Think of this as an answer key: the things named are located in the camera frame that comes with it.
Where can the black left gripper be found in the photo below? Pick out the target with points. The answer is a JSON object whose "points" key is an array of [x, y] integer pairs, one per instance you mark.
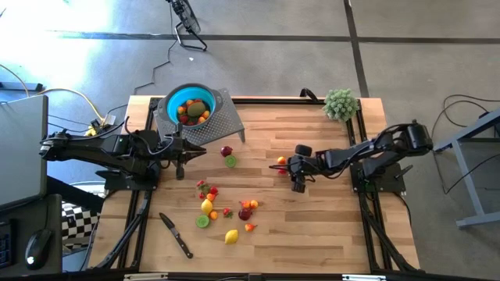
{"points": [[180, 152]]}

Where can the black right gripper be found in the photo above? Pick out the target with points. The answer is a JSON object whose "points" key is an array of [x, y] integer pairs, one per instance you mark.
{"points": [[304, 166]]}

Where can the olive green toy fruit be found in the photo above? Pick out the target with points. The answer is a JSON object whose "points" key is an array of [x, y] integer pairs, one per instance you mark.
{"points": [[196, 109]]}

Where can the yellow toy lemon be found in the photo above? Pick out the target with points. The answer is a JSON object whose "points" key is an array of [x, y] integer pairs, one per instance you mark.
{"points": [[206, 206], [231, 237]]}

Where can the green toy lime half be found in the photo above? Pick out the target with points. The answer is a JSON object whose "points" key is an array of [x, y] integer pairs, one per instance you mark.
{"points": [[202, 221], [230, 161]]}

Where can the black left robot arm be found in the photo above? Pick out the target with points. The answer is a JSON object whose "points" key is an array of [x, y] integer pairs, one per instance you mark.
{"points": [[97, 150]]}

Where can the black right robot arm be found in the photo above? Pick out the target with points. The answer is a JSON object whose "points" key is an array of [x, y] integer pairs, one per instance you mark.
{"points": [[390, 146]]}

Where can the yellow orange toy peach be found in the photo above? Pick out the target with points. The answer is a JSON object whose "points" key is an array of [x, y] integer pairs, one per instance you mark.
{"points": [[281, 160]]}

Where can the dark red toy apple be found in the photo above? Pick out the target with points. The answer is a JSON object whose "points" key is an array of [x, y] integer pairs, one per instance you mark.
{"points": [[226, 151], [245, 214]]}

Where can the gray perforated metal riser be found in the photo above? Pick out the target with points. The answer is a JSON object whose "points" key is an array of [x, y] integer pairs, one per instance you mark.
{"points": [[226, 125]]}

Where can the blue collapsible colander bowl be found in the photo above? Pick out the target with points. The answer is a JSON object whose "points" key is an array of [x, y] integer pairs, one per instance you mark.
{"points": [[176, 97]]}

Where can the green potted plant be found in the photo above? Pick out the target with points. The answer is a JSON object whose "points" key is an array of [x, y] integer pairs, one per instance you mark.
{"points": [[340, 104]]}

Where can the black kitchen knife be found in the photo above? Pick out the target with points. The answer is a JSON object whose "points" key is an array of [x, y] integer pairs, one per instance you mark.
{"points": [[176, 235]]}

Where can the black floor fan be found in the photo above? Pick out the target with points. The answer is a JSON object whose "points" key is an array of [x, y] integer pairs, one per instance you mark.
{"points": [[191, 23]]}

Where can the black white checkerboard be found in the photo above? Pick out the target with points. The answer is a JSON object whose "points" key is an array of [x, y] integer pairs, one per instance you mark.
{"points": [[76, 224]]}

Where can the dark desk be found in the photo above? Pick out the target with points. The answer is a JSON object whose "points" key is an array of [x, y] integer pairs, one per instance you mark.
{"points": [[56, 234]]}

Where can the black computer mouse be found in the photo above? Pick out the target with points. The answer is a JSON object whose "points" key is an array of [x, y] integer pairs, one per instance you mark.
{"points": [[38, 248]]}

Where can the black keyboard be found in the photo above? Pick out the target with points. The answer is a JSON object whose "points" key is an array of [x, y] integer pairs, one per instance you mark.
{"points": [[6, 244]]}

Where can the silver bracket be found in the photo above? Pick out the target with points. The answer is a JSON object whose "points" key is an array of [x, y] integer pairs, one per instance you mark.
{"points": [[144, 277], [363, 278]]}

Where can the gray metal table frame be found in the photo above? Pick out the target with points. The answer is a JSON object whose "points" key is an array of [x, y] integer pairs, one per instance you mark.
{"points": [[478, 219]]}

